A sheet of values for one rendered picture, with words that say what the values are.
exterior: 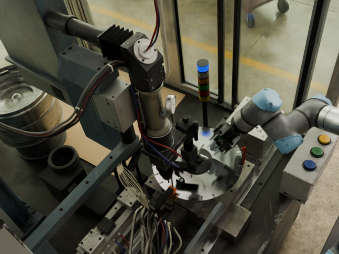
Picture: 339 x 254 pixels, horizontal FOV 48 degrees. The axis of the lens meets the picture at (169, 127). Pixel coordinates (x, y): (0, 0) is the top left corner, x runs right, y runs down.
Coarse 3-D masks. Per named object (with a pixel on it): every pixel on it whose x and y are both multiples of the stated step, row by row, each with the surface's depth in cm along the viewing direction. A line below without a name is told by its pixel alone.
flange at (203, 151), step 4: (200, 152) 140; (204, 152) 140; (208, 152) 140; (208, 156) 139; (184, 160) 139; (196, 160) 136; (200, 160) 136; (204, 160) 138; (208, 160) 138; (200, 164) 137; (204, 164) 136; (208, 164) 136; (200, 168) 136; (204, 168) 136; (208, 168) 136; (192, 172) 136; (196, 172) 135; (200, 172) 135
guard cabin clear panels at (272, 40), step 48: (96, 0) 189; (144, 0) 168; (192, 0) 151; (288, 0) 126; (336, 0) 116; (0, 48) 176; (192, 48) 170; (240, 48) 153; (288, 48) 139; (336, 48) 127; (240, 96) 173; (288, 96) 155
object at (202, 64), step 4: (200, 60) 144; (204, 60) 143; (200, 64) 142; (204, 64) 142; (208, 64) 143; (200, 68) 142; (204, 68) 142; (208, 68) 144; (200, 72) 144; (204, 72) 143
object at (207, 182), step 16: (208, 128) 149; (208, 144) 144; (176, 160) 140; (224, 160) 138; (240, 160) 137; (160, 176) 136; (176, 176) 136; (192, 176) 135; (208, 176) 134; (224, 176) 134; (176, 192) 131; (192, 192) 131; (208, 192) 130; (224, 192) 130
